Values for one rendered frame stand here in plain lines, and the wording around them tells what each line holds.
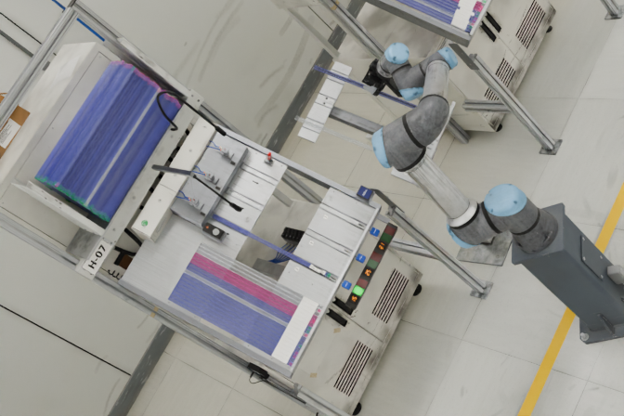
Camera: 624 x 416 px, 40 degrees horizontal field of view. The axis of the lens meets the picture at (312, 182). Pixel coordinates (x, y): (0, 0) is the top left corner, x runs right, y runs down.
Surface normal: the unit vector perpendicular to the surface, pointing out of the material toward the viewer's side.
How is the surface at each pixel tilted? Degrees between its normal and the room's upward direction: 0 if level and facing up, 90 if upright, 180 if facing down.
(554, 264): 90
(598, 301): 90
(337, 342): 90
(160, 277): 44
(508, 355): 0
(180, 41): 90
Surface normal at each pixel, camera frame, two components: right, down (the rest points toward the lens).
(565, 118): -0.65, -0.53
